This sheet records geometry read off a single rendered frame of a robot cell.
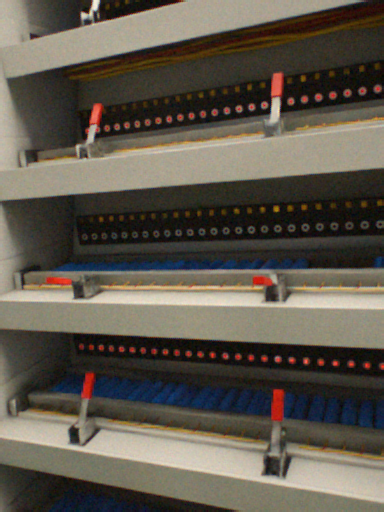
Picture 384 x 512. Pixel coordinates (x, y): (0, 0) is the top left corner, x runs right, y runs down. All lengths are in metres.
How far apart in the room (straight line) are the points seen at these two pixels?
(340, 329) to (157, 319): 0.22
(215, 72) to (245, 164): 0.31
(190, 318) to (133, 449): 0.19
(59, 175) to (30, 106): 0.20
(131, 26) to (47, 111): 0.26
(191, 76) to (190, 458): 0.61
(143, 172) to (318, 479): 0.42
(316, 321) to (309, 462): 0.17
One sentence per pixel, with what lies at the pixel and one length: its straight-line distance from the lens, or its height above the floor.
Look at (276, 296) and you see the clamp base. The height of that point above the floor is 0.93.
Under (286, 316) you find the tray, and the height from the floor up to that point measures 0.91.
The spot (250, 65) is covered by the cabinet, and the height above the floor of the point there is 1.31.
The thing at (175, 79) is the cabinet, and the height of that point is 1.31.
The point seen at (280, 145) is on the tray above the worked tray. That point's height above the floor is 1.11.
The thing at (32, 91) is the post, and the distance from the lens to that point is 0.89.
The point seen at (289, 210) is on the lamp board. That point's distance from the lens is 0.72.
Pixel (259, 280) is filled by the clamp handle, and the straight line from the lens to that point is 0.49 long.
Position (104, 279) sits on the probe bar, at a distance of 0.69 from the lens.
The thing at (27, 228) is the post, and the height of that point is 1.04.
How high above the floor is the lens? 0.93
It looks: 4 degrees up
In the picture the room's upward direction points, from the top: 1 degrees clockwise
